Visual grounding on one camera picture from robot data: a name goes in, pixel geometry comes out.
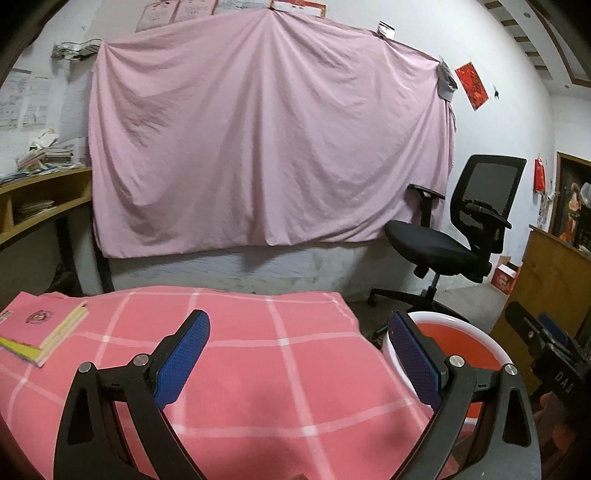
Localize framed portrait painting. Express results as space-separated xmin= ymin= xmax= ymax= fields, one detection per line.
xmin=549 ymin=151 xmax=591 ymax=252

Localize yellow paperback book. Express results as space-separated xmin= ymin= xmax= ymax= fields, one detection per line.
xmin=0 ymin=337 xmax=44 ymax=368

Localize wooden shelf desk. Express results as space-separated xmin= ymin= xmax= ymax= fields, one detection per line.
xmin=0 ymin=166 xmax=114 ymax=296

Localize pink hanging bed sheet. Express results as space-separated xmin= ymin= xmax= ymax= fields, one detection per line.
xmin=88 ymin=10 xmax=458 ymax=258

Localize grey quilted mattress side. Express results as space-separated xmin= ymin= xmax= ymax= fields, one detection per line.
xmin=111 ymin=240 xmax=389 ymax=301

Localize orange bucket with white rim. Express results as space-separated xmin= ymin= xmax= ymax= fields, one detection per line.
xmin=381 ymin=310 xmax=513 ymax=428

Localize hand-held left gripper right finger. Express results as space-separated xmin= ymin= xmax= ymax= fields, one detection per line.
xmin=388 ymin=310 xmax=542 ymax=480

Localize red paper wall decoration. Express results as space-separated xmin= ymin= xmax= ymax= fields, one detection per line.
xmin=455 ymin=62 xmax=489 ymax=110

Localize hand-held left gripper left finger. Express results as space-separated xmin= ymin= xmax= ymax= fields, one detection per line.
xmin=53 ymin=309 xmax=212 ymax=480

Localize red cardboard box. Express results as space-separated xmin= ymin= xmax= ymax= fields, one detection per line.
xmin=491 ymin=256 xmax=522 ymax=296

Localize stack of books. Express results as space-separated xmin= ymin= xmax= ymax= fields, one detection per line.
xmin=0 ymin=295 xmax=89 ymax=358

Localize person's right hand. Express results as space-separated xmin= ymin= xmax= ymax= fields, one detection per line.
xmin=533 ymin=392 xmax=583 ymax=462

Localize brown wooden cabinet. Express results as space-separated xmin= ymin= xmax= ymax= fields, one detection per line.
xmin=489 ymin=224 xmax=591 ymax=370

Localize printed paper wall chart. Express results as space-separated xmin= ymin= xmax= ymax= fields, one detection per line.
xmin=22 ymin=76 xmax=52 ymax=130
xmin=0 ymin=69 xmax=29 ymax=131

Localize pile of books and papers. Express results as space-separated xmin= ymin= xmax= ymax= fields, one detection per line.
xmin=0 ymin=129 xmax=88 ymax=178

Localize papers inside shelf compartment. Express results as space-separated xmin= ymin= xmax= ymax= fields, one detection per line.
xmin=15 ymin=199 xmax=58 ymax=221

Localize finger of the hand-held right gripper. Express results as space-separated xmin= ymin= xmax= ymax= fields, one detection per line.
xmin=505 ymin=301 xmax=555 ymax=358
xmin=538 ymin=313 xmax=575 ymax=352

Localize black mesh office chair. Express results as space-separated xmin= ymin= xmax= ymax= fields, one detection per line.
xmin=367 ymin=154 xmax=528 ymax=340

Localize pink checked tablecloth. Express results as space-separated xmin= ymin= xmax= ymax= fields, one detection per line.
xmin=0 ymin=286 xmax=462 ymax=480

